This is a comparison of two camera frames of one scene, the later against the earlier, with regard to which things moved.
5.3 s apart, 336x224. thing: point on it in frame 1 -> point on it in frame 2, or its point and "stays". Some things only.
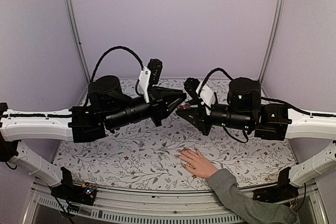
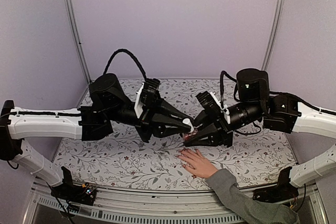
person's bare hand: [195, 162] stays
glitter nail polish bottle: [186, 106] -> [187, 138]
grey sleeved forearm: [252, 211] stays
